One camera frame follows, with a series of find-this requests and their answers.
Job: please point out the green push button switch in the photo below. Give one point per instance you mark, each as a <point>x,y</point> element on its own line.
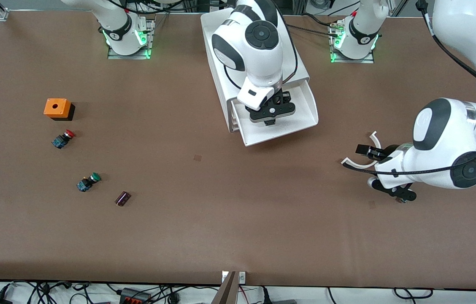
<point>82,185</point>

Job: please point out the white drawer cabinet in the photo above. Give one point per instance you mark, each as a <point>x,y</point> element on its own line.
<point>212,23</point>

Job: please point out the red push button switch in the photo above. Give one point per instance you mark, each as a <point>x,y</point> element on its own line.
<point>61,140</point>

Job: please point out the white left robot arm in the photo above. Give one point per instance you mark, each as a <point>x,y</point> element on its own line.
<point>444,139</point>

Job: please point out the small blue electronic component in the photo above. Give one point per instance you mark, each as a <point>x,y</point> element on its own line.
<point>401,201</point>

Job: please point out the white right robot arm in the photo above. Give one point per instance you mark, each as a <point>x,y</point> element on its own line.
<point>259,63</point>

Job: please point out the orange button enclosure box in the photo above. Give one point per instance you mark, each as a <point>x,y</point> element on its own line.
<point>64,107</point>

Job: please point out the small white bracket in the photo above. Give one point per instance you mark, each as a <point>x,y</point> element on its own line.
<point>224,276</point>
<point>242,277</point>

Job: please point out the white curved plastic strip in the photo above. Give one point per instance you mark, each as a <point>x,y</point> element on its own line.
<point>354,164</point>

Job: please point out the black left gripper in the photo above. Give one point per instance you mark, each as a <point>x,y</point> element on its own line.
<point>386,152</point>

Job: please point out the black power strip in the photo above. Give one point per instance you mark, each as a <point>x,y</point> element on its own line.
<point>134,297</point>

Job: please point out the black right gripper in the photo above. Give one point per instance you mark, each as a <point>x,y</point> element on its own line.
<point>280,99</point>

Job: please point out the grey camera support post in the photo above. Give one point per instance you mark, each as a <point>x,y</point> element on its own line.
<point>227,291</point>

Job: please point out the dark maroon cylindrical capacitor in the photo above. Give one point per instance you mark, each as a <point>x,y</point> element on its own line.
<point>122,198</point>

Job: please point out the white plastic drawer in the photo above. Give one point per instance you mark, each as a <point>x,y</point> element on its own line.
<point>238,126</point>
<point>301,114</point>
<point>236,118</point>

